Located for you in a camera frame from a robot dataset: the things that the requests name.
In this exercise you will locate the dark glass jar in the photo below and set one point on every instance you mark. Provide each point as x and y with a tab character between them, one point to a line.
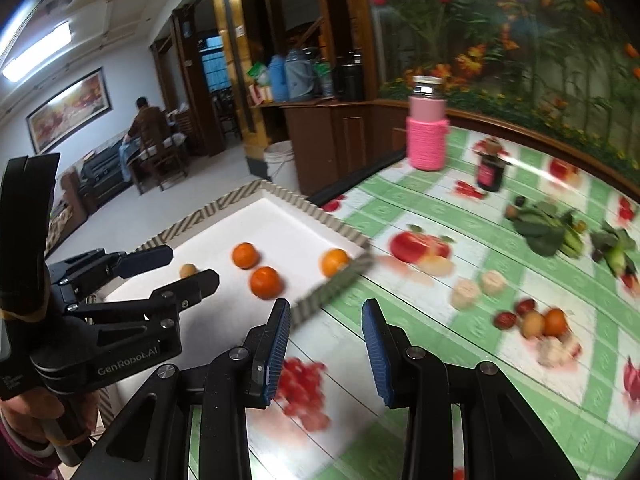
490	172

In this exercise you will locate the pink bottle with knitted sleeve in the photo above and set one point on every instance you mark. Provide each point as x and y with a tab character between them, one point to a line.
425	135

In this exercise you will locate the green packet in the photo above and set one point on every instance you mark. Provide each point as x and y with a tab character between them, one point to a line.
259	74

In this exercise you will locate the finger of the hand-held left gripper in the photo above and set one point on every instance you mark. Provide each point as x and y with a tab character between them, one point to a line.
200	282
150	258

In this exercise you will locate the person's left hand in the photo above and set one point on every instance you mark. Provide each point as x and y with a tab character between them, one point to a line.
25	410

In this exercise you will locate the small dark fruit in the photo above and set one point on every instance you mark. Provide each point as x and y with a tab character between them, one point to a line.
521	201

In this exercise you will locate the floral wall mural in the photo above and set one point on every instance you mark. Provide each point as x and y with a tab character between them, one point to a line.
500	35

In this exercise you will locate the ceiling light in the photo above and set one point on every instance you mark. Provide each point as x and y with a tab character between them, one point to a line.
35	52

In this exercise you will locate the patterned sofa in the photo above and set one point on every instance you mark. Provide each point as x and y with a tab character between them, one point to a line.
65	210

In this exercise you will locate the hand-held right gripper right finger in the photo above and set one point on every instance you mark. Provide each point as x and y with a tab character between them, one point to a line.
375	355

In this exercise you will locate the framed wall painting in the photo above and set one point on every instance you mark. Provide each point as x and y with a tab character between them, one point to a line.
67	110

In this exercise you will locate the white bucket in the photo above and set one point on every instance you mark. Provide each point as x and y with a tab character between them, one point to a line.
280	170

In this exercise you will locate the bok choy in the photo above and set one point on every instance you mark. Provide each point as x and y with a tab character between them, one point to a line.
617	255
545	235

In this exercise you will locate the red date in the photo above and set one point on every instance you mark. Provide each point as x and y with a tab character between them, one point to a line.
505	319
525	305

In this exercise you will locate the brown round fruit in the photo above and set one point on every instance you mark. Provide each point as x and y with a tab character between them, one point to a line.
531	323

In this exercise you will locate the wooden chair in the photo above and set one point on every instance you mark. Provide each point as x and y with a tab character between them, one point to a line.
160	160

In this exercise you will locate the person's left forearm pink sleeve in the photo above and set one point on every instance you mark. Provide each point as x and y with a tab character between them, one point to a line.
20	460

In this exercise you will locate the small brown fruit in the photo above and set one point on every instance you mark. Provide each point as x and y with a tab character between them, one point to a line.
580	226
510	211
188	270

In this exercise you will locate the white tray with striped rim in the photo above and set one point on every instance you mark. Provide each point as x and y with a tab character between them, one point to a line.
280	225

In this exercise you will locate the green checked fruit-print tablecloth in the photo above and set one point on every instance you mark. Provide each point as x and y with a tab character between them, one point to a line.
550	270

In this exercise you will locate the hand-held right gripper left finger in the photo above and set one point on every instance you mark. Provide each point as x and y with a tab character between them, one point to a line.
277	352

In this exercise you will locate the pale round fruit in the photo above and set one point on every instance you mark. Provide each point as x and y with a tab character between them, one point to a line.
465	293
492	281

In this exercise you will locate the dark sofa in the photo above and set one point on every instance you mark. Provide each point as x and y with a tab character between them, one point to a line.
100	170

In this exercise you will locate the wooden shelf cabinet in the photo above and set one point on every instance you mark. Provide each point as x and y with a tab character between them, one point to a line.
325	135

